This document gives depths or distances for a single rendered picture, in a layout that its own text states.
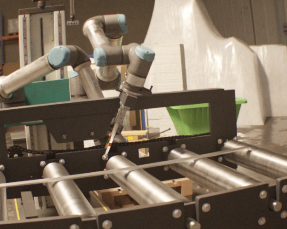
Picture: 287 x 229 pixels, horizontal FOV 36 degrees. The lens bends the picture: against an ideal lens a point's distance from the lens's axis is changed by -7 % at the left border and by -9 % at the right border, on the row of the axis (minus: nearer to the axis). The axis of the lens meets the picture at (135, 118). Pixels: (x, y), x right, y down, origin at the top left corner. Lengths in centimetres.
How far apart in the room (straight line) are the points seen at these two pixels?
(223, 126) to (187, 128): 225
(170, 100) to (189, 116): 234
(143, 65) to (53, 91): 133
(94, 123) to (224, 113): 67
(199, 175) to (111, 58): 66
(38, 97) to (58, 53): 73
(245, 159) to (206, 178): 35
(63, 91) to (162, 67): 273
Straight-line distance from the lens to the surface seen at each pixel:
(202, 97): 233
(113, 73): 309
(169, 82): 583
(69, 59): 259
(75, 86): 314
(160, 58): 583
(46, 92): 326
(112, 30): 268
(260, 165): 202
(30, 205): 195
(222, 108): 239
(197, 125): 464
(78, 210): 139
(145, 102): 223
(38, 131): 336
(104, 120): 219
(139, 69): 204
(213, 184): 177
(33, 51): 333
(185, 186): 409
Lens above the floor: 134
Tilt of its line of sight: 7 degrees down
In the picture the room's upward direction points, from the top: 4 degrees counter-clockwise
